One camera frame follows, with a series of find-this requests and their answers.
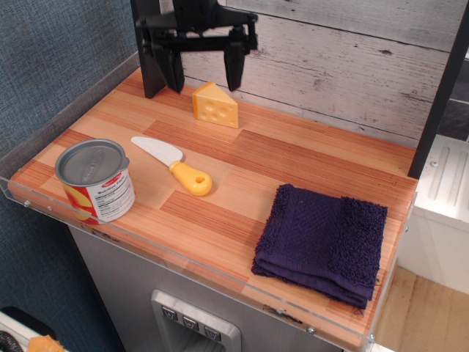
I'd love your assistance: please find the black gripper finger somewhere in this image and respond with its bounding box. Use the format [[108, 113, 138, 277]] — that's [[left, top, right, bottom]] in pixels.
[[152, 45, 185, 93], [224, 43, 245, 92]]

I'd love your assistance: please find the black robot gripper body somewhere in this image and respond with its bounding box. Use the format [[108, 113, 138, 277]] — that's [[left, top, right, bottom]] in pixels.
[[136, 1, 258, 56]]

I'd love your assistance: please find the white knife yellow handle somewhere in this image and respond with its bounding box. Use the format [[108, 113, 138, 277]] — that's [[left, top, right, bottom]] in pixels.
[[130, 136, 213, 197]]

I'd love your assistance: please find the toy tin can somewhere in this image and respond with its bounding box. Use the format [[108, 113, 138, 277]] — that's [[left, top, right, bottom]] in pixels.
[[55, 139, 136, 224]]

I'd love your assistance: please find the yellow toy cheese wedge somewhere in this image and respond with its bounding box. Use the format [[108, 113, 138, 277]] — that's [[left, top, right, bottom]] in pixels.
[[192, 81, 239, 128]]

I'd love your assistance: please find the folded purple towel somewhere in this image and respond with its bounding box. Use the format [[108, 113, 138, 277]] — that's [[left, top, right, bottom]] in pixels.
[[251, 184, 388, 309]]

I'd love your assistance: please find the silver toy fridge cabinet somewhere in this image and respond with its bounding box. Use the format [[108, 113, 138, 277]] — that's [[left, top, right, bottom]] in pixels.
[[71, 228, 339, 351]]

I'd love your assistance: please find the silver ice dispenser panel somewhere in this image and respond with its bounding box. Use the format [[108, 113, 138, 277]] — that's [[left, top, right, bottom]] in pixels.
[[151, 290, 243, 351]]

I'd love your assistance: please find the white toy sink unit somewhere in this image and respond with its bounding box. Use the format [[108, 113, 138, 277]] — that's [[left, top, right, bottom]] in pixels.
[[397, 135, 468, 293]]

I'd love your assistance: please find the black orange object corner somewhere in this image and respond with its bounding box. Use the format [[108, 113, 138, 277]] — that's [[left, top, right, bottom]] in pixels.
[[1, 307, 66, 351]]

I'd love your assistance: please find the black left shelf post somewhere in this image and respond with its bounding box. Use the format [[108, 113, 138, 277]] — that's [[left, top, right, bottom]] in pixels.
[[130, 0, 166, 99]]

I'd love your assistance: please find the black shelf post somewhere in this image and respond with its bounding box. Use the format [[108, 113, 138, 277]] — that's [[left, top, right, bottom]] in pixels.
[[407, 4, 468, 180], [130, 0, 166, 99]]

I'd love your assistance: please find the black right shelf post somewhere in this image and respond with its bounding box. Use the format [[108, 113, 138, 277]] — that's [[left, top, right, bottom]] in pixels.
[[407, 4, 468, 180]]

